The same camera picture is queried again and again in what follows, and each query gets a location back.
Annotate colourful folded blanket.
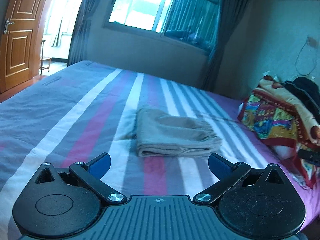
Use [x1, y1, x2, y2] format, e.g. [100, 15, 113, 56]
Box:
[238, 75, 319, 189]

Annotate brown wooden door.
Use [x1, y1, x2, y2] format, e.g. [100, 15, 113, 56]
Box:
[1, 0, 49, 93]

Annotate black garment on blanket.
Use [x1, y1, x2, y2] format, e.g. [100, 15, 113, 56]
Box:
[284, 77, 320, 123]

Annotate grey-brown pants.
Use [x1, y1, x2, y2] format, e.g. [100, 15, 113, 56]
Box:
[136, 107, 222, 158]

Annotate wall cable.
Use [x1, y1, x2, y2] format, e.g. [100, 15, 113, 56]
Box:
[294, 36, 320, 77]

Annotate dark blue curtain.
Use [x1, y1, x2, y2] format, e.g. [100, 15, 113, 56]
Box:
[67, 0, 101, 67]

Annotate striped bed sheet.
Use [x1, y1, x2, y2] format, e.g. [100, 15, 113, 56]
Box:
[0, 60, 320, 240]

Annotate small stool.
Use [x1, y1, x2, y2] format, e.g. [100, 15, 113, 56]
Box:
[40, 40, 52, 75]

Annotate bedroom window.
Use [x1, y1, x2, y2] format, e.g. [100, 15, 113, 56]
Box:
[104, 0, 220, 51]

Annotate dark curtain right side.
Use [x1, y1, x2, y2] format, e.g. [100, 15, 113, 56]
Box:
[201, 0, 251, 92]

